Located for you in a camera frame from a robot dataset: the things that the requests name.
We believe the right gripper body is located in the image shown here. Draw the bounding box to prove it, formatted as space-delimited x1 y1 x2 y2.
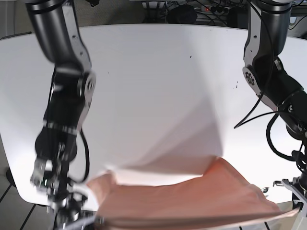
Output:
31 157 95 230

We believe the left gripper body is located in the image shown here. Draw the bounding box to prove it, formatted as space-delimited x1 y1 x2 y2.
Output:
273 176 307 211

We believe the peach pink T-shirt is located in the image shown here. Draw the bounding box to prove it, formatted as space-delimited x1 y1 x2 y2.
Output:
88 158 298 230

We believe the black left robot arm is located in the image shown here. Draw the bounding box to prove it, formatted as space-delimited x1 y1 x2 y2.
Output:
243 0 307 197

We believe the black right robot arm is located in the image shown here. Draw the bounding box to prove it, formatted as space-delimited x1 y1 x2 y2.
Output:
25 0 96 230

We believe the right silver table grommet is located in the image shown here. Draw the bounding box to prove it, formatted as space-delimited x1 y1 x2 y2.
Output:
261 187 269 194

